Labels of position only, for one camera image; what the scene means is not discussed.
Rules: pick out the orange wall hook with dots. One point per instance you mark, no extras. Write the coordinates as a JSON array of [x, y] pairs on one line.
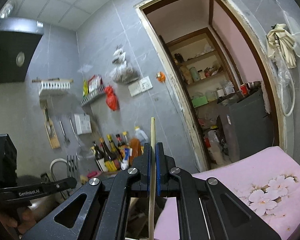
[[161, 77]]

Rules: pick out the grey wall shelf rack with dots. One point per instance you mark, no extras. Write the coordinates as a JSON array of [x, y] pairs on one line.
[[91, 97]]

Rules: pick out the white plastic wall rack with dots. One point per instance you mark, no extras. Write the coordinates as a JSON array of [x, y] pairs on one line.
[[55, 86]]

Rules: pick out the white wall switch panel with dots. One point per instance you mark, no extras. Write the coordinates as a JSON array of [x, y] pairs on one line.
[[140, 86]]

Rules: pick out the black range hood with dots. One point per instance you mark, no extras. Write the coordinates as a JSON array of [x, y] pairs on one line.
[[19, 38]]

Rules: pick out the large dark soy jug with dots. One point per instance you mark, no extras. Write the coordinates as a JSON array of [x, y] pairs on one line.
[[141, 136]]

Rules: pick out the white wall box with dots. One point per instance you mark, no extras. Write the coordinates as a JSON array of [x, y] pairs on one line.
[[83, 124]]

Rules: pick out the red label sauce bottle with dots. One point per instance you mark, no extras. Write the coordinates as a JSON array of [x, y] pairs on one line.
[[121, 145]]

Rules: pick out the operator hand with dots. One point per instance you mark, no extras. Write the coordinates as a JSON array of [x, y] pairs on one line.
[[20, 222]]

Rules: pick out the dark grey cabinet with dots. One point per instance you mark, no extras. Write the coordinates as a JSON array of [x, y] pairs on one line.
[[247, 127]]

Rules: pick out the red plastic bag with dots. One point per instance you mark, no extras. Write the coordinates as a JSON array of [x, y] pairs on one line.
[[111, 98]]

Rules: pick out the pink floral tablecloth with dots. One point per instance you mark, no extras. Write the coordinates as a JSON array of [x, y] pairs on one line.
[[268, 182]]

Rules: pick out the wooden chopstick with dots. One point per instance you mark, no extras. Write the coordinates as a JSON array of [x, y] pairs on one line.
[[152, 185]]

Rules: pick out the dark wine bottle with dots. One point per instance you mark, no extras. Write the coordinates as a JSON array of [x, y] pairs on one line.
[[99, 157]]

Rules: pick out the hanging bag of dried goods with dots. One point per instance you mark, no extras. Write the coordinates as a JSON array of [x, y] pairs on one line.
[[123, 73]]

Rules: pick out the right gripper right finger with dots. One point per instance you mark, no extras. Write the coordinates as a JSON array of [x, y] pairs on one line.
[[206, 209]]

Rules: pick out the yellow label sauce bottle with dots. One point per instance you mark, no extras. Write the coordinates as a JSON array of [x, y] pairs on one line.
[[110, 158]]

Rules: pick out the steel fork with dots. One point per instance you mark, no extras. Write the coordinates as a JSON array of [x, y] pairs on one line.
[[72, 166]]

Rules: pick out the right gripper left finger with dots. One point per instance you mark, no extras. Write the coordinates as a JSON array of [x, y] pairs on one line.
[[99, 209]]

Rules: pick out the cream rubber gloves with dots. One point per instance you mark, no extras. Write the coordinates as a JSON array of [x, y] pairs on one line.
[[286, 43]]

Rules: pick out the wooden knife holder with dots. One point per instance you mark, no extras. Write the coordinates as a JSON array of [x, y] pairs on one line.
[[49, 126]]

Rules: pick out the kitchen faucet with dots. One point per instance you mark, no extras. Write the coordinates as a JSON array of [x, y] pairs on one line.
[[58, 168]]

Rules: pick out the hanging mesh strainer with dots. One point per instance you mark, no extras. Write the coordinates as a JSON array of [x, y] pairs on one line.
[[82, 152]]

